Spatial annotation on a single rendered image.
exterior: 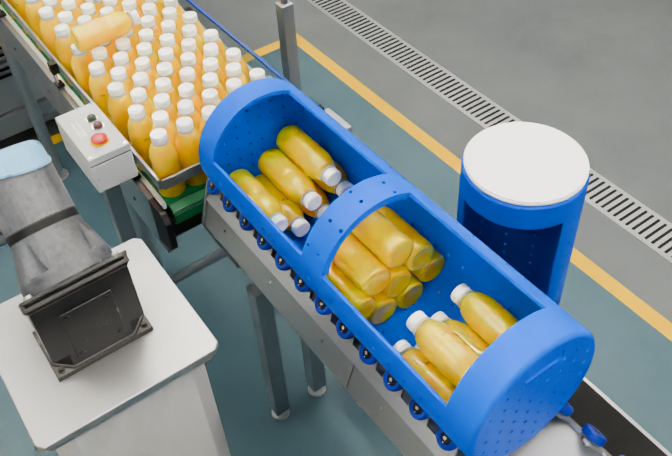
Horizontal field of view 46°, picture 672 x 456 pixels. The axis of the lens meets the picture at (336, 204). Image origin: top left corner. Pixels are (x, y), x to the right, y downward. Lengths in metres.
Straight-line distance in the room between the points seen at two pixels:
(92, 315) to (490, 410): 0.63
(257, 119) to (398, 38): 2.37
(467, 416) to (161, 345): 0.51
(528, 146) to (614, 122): 1.84
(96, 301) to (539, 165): 1.01
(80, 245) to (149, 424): 0.36
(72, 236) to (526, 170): 1.00
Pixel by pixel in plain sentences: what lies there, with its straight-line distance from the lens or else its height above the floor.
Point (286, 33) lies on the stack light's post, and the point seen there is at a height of 1.02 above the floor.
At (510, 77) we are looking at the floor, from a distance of 3.88.
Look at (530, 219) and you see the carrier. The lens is 1.77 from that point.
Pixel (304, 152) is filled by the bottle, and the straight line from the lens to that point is 1.71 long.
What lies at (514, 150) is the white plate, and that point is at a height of 1.04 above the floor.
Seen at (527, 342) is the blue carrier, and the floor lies 1.23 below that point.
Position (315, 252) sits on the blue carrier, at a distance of 1.46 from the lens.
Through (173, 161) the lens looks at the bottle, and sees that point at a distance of 1.92.
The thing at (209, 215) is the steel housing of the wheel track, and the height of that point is 0.87.
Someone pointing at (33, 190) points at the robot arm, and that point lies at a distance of 1.29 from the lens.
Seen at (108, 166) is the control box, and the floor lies 1.06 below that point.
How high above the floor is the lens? 2.24
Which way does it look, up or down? 45 degrees down
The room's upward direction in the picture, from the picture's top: 4 degrees counter-clockwise
